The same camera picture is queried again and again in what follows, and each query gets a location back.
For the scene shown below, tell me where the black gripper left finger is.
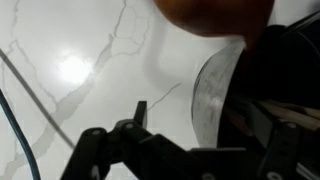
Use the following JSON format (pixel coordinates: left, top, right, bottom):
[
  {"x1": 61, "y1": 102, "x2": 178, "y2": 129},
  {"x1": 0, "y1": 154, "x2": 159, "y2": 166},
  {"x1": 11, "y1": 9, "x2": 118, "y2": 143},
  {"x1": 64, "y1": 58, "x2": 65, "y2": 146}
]
[{"x1": 61, "y1": 99, "x2": 201, "y2": 180}]

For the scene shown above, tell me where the silver utensil holder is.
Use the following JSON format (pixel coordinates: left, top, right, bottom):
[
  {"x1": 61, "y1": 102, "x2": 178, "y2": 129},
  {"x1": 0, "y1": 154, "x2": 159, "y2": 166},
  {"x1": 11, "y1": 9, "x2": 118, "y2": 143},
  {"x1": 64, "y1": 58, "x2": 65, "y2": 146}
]
[{"x1": 191, "y1": 39, "x2": 254, "y2": 149}]

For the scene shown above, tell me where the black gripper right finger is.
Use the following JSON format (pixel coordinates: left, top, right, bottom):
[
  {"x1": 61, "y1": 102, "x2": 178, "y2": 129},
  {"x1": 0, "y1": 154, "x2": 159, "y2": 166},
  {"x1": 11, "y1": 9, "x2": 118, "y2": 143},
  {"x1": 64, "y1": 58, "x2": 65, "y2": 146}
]
[{"x1": 229, "y1": 98, "x2": 301, "y2": 180}]

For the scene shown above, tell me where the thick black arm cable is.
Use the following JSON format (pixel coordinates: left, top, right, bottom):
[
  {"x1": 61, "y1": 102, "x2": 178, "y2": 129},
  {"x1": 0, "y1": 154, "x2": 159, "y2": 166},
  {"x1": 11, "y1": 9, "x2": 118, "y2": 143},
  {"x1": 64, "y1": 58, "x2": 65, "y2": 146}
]
[{"x1": 0, "y1": 89, "x2": 42, "y2": 180}]

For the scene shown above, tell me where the wide wooden spatula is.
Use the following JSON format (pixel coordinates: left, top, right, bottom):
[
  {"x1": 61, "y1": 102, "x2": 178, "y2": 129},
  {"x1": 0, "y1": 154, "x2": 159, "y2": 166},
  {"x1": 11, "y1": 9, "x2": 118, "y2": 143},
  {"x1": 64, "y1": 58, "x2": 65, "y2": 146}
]
[{"x1": 259, "y1": 99, "x2": 320, "y2": 132}]

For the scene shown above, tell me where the glossy brown wooden spoon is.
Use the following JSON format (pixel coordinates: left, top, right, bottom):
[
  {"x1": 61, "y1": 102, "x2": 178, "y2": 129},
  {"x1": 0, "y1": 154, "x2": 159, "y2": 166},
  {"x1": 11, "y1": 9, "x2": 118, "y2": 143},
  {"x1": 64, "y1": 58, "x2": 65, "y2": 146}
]
[{"x1": 153, "y1": 0, "x2": 276, "y2": 48}]

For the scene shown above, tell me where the thin grey power cable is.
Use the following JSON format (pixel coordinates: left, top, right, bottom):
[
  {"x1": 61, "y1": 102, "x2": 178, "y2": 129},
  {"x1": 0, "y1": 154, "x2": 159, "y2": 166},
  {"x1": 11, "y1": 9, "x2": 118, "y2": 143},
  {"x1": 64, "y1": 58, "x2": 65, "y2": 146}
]
[{"x1": 0, "y1": 48, "x2": 76, "y2": 149}]

